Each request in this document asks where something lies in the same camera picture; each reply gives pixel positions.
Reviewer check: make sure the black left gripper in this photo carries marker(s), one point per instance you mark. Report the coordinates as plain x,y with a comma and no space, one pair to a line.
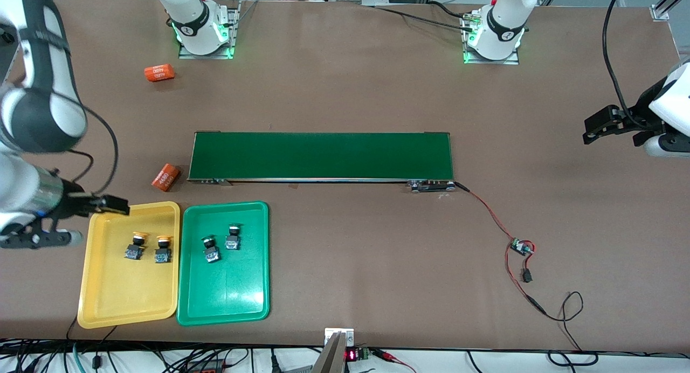
640,114

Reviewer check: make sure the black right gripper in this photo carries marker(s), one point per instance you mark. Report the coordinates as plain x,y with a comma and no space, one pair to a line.
71,200

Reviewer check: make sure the yellow push button switch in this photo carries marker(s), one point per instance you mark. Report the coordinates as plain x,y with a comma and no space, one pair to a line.
134,247
163,251

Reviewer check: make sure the orange cylinder white print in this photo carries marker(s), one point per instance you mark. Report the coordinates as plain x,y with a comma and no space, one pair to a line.
159,72
165,177

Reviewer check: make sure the green push button switch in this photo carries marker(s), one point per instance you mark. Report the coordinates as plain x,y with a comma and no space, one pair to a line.
212,251
232,241

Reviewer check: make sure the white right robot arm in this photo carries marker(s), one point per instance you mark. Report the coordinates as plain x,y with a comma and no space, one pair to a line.
38,109

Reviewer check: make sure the yellow plastic tray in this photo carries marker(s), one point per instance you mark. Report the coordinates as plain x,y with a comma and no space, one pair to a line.
124,292

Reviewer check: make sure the aluminium corner profile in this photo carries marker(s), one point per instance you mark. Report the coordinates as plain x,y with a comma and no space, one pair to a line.
660,12

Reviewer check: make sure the small green circuit board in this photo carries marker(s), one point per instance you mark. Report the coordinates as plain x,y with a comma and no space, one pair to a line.
520,247

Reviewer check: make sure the green plastic tray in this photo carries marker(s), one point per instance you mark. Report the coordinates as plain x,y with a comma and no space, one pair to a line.
232,287

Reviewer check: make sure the green conveyor belt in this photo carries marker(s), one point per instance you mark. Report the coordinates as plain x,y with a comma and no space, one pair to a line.
323,154

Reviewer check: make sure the red digit display module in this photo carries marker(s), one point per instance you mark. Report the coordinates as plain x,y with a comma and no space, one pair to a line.
351,355

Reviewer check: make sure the red clip lead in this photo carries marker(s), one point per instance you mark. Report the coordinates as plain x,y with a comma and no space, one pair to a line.
389,357

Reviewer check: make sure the aluminium left arm base plate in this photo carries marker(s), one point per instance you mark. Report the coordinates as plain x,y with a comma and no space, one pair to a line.
490,61

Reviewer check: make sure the aluminium right arm base plate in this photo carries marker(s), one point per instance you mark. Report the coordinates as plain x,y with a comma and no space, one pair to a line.
207,55

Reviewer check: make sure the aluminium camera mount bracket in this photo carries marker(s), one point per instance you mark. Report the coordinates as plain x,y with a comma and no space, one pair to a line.
330,357

